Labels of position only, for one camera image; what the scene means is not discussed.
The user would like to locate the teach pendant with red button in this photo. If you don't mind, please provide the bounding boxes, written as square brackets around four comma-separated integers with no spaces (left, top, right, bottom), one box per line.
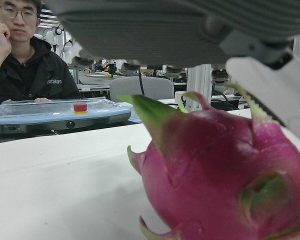
[0,97,133,137]

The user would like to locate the person in black jacket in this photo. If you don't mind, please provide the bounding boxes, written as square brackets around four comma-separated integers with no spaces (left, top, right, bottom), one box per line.
[0,0,81,113]

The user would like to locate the pink dragon fruit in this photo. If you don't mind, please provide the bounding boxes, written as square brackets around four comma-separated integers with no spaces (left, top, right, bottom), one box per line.
[116,82,300,240]

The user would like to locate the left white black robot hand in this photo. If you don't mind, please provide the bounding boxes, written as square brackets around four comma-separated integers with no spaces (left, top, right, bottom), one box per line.
[43,0,300,147]

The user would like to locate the white mug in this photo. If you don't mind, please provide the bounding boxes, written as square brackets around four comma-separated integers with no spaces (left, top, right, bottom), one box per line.
[174,91,190,101]

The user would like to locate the grey office chair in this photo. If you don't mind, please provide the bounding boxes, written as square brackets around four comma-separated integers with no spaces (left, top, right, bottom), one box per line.
[109,76,175,103]

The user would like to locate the aluminium profile post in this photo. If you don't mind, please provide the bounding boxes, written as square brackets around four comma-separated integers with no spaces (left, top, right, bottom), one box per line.
[186,63,213,112]

